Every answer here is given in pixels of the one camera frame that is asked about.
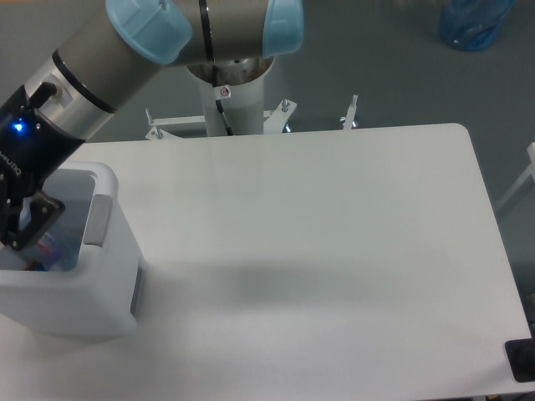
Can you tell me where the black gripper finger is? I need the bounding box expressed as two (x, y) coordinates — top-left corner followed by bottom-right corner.
(1, 175), (18, 246)
(10, 190), (65, 251)

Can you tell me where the white plastic trash can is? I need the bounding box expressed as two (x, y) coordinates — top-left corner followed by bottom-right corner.
(1, 161), (144, 337)

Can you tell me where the white furniture frame right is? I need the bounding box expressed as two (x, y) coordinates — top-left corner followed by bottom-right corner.
(496, 143), (534, 216)

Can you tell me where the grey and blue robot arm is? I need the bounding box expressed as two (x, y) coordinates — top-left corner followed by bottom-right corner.
(1, 1), (304, 251)

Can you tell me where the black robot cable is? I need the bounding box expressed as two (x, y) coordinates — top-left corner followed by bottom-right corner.
(211, 64), (234, 136)

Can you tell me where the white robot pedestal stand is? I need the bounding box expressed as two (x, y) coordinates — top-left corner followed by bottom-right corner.
(143, 53), (360, 141)

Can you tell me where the black clamp at table edge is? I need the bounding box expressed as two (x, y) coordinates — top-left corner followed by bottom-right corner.
(505, 338), (534, 383)

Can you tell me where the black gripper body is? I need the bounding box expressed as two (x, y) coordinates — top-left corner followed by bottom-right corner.
(1, 84), (84, 206)

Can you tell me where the clear plastic water bottle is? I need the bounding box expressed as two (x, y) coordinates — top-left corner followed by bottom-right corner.
(23, 230), (80, 272)

